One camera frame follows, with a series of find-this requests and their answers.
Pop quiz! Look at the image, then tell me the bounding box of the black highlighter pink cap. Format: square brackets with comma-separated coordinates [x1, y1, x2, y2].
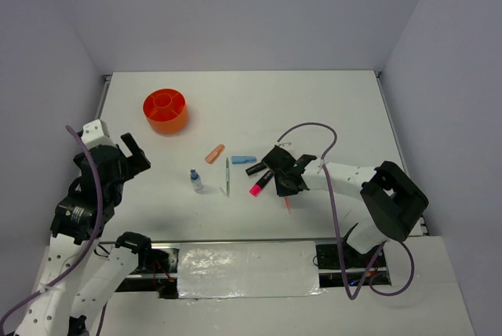
[249, 170, 274, 197]

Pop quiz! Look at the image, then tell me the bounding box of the blue translucent pen cap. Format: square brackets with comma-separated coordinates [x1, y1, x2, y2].
[231, 155, 257, 165]

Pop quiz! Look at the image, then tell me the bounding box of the green clear pen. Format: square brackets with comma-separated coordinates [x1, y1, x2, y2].
[221, 158, 231, 198]

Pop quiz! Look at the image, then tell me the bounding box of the orange slim pen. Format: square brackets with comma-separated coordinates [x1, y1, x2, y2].
[284, 197, 291, 214]

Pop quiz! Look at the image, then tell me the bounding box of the orange translucent pen cap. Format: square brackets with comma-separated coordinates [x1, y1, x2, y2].
[205, 144, 225, 164]

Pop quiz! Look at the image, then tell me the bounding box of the black highlighter orange cap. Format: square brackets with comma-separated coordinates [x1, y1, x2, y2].
[246, 162, 267, 176]

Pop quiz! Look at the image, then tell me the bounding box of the reflective silver front panel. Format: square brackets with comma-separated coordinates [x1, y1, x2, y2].
[177, 241, 322, 299]

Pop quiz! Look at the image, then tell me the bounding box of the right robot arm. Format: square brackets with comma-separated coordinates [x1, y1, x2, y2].
[260, 145, 429, 269]

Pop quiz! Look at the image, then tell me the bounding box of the orange round divided container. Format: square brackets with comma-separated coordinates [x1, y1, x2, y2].
[143, 89, 188, 135]

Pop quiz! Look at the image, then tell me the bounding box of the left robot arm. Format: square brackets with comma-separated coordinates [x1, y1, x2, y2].
[13, 130, 154, 335]

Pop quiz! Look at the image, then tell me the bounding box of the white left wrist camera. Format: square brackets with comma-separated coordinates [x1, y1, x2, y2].
[81, 119, 113, 150]

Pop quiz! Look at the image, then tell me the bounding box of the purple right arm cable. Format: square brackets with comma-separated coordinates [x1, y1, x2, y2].
[276, 122, 417, 301]

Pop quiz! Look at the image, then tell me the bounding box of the small blue-capped glue bottle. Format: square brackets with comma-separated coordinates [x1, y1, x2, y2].
[190, 169, 204, 192]

